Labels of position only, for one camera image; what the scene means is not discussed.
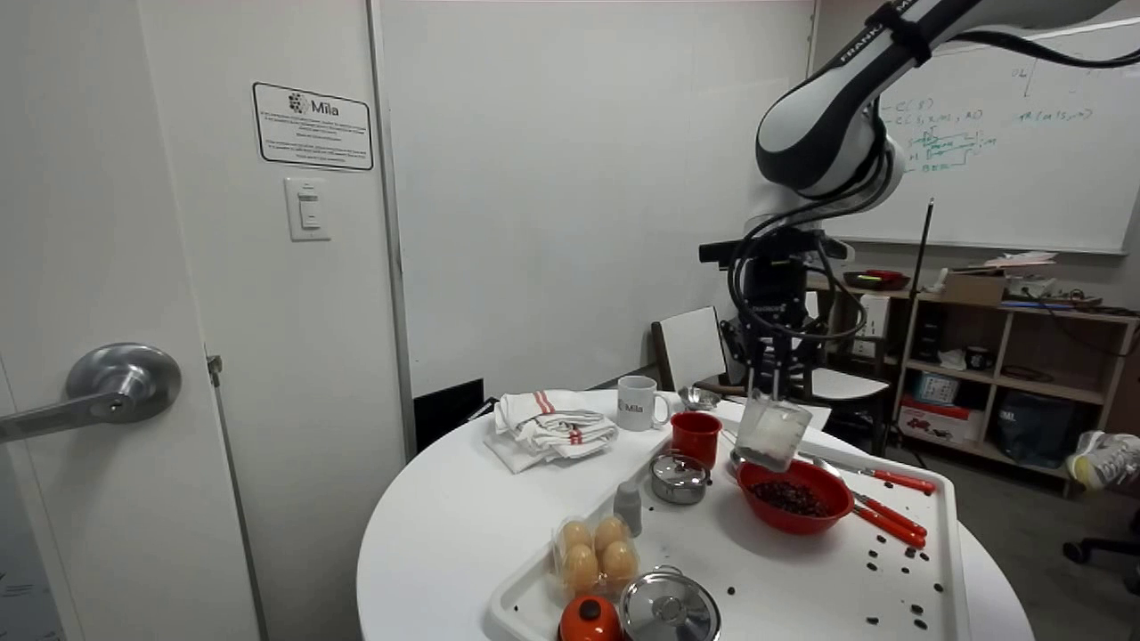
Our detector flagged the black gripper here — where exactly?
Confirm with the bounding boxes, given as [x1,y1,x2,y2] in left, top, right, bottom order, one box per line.
[737,257,815,406]

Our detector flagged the clear plastic test tube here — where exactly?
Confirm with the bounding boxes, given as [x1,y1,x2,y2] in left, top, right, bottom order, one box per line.
[729,393,819,474]

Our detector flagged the red bowl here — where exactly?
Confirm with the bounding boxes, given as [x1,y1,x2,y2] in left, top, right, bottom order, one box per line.
[725,456,859,536]

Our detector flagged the white-backed chair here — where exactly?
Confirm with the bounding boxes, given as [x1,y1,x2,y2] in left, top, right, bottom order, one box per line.
[656,303,729,396]

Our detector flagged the red cup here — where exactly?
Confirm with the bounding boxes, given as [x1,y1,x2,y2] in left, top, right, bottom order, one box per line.
[669,411,725,470]

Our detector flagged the dark coffee beans heap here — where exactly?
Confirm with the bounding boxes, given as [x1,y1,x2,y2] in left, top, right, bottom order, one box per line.
[750,478,830,515]

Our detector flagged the white mug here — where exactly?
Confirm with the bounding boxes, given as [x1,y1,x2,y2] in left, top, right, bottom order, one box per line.
[613,373,673,434]

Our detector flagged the small steel pot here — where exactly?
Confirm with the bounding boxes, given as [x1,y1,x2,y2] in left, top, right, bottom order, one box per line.
[645,440,711,508]

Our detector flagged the white and red box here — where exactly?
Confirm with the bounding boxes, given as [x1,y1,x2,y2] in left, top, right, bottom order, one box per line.
[897,396,991,447]

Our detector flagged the white salt shaker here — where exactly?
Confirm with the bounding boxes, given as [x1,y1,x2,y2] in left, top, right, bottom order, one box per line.
[607,482,645,540]

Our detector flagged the black tripod pole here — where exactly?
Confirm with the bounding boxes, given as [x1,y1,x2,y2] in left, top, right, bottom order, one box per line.
[901,198,938,350]

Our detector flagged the white plastic tray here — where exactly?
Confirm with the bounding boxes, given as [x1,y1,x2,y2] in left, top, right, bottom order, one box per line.
[478,406,965,641]

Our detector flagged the small cardboard box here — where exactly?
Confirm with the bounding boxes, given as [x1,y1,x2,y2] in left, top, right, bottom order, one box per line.
[941,267,1011,311]

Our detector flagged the wooden shelf unit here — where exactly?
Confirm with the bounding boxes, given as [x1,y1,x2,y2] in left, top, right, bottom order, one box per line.
[805,273,1140,493]

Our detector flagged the white red-striped towel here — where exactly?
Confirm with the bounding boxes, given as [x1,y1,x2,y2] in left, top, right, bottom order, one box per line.
[478,389,621,478]

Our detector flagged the black bag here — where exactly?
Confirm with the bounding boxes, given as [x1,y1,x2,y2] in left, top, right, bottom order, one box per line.
[991,389,1078,465]

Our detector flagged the orange round lid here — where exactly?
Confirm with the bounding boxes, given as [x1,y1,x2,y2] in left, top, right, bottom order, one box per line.
[553,591,625,641]

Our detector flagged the black box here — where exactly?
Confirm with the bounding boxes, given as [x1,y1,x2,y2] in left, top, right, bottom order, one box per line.
[408,377,490,456]

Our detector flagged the whiteboard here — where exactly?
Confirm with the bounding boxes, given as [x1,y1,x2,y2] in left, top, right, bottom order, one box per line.
[815,15,1140,259]

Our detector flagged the white sneaker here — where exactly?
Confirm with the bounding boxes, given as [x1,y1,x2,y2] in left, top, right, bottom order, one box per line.
[1066,428,1140,493]

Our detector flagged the black office chair base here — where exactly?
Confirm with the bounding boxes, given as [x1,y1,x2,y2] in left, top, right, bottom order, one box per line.
[1059,508,1140,597]

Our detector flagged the red-handled steel utensil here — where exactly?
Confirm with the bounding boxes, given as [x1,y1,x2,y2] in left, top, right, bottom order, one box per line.
[811,445,941,497]

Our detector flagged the red-handled tongs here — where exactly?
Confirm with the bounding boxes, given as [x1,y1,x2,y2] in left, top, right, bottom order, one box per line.
[815,456,933,555]

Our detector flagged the black velcro strap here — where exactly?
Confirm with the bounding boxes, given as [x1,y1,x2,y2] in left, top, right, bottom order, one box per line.
[865,0,942,65]

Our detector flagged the white light switch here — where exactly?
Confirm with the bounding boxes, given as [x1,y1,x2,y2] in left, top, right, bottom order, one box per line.
[281,174,333,246]

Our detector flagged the white wall sign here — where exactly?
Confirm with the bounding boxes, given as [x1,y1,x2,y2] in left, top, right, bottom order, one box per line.
[249,77,377,174]

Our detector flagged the silver door handle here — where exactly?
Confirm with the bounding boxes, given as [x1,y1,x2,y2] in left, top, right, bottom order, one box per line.
[0,337,186,447]

